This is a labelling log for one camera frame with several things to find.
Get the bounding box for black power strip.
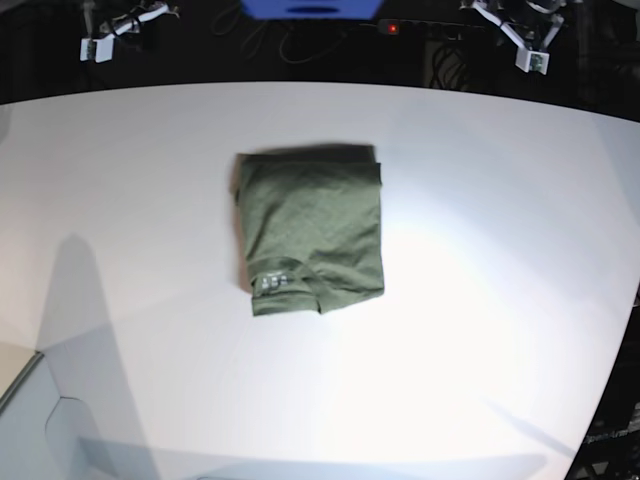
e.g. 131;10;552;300
376;18;487;42

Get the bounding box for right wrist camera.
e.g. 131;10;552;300
80;36;114;63

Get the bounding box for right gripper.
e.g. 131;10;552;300
82;1;180;48

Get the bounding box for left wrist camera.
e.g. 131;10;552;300
515;48;550;75

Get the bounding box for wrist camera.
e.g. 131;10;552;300
515;48;550;75
80;36;114;63

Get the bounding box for blue box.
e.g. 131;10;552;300
241;0;383;20

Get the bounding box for olive green t-shirt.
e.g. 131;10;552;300
235;144;385;316

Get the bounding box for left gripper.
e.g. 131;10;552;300
460;0;568;50

